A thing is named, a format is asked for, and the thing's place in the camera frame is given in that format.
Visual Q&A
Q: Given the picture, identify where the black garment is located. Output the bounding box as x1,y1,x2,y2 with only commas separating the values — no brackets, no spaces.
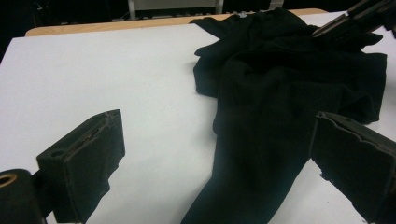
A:
180,7,389,224

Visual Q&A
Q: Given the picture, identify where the white metal stand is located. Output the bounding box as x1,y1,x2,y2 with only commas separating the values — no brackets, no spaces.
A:
127,0,225,21

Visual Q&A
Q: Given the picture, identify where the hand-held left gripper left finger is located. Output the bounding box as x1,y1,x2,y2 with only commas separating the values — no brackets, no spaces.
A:
35,108,126,224

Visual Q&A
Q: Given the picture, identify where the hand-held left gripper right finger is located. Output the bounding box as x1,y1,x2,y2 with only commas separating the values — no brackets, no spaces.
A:
309,111,396,224

